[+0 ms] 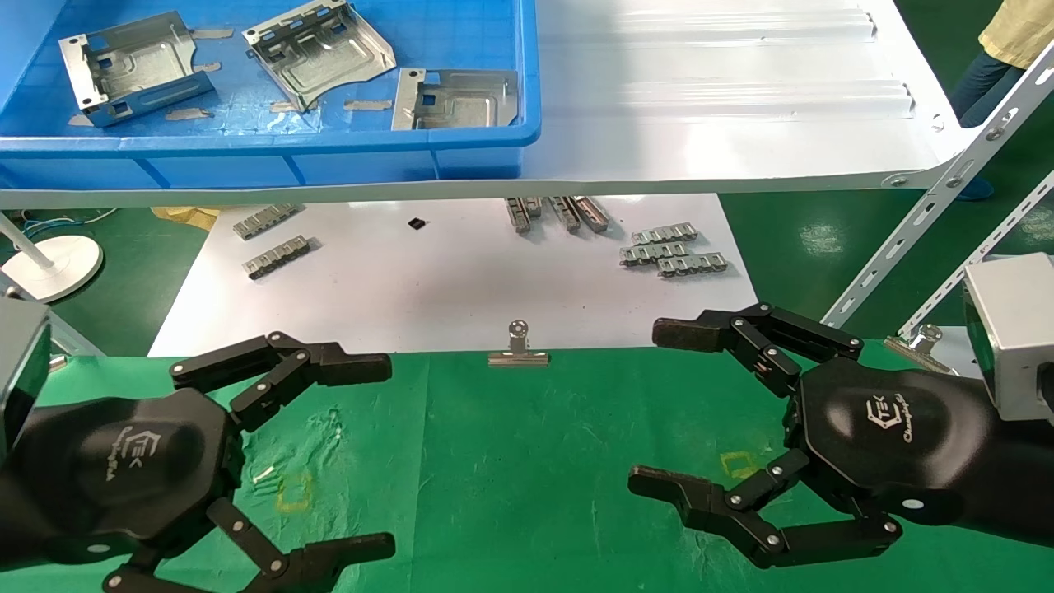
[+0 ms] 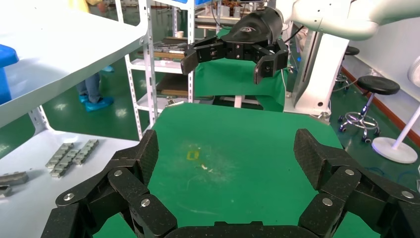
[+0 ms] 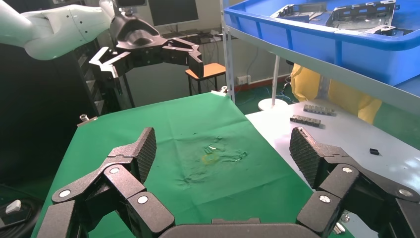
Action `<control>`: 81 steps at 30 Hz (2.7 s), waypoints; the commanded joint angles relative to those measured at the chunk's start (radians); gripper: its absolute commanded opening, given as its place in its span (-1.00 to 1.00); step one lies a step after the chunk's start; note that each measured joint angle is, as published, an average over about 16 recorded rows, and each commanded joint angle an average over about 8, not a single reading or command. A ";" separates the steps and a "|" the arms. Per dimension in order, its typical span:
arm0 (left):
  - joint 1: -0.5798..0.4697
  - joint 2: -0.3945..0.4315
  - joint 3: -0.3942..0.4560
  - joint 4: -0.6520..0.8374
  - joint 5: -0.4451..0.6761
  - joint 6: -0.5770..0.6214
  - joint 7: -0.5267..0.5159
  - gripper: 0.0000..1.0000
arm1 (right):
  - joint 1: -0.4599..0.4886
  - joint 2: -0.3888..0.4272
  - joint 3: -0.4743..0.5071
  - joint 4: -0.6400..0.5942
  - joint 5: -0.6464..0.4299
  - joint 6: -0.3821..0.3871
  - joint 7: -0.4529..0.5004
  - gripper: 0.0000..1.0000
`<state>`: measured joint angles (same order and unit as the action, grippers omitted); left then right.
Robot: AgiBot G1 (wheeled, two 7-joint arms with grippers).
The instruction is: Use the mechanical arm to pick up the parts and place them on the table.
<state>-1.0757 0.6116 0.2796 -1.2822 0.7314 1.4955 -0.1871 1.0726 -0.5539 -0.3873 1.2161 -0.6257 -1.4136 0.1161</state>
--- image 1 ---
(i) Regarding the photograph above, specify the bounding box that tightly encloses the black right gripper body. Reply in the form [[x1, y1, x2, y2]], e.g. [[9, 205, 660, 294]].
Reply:
[[786, 358, 1001, 528]]

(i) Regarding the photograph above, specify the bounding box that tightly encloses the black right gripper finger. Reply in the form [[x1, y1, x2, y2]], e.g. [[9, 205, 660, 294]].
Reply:
[[628, 449, 903, 569], [652, 301, 864, 396]]

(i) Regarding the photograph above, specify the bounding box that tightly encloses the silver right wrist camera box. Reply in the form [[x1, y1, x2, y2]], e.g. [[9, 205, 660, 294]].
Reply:
[[963, 253, 1054, 423]]

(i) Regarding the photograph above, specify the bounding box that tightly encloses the green table cloth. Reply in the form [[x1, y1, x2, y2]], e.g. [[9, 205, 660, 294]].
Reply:
[[0, 346, 1054, 593]]

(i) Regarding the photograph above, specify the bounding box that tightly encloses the sheet metal bracket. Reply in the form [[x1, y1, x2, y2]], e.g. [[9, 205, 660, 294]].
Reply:
[[242, 0, 397, 112], [58, 11, 217, 128], [391, 68, 520, 131]]

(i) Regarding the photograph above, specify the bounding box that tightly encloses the blue plastic bin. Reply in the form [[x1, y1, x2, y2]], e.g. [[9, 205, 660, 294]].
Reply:
[[0, 0, 542, 190]]

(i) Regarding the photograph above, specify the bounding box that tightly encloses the white perforated angle strut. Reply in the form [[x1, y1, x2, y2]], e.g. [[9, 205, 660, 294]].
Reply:
[[896, 171, 1054, 337], [0, 276, 105, 357], [822, 41, 1054, 328]]

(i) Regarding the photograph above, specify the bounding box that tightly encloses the yellow plastic bag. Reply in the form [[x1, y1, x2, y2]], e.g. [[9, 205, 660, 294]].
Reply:
[[151, 206, 222, 230]]

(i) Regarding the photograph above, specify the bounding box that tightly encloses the thin floor cable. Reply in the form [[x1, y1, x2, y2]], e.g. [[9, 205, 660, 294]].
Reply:
[[21, 208, 120, 241]]

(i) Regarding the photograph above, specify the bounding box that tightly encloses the white floor board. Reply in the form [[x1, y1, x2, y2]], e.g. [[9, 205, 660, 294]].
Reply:
[[148, 194, 758, 357]]

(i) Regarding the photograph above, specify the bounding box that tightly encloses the white round stand base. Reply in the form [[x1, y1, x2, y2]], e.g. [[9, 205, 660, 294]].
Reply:
[[0, 212, 104, 303]]

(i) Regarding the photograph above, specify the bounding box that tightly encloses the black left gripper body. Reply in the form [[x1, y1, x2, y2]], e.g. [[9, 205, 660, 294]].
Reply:
[[33, 387, 244, 569]]

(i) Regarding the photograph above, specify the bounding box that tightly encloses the white metal shelf panel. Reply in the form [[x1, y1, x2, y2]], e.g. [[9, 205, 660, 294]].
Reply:
[[0, 0, 977, 209]]

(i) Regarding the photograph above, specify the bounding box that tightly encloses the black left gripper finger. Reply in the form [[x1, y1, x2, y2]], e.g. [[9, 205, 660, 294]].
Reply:
[[103, 497, 397, 593], [170, 332, 393, 433]]

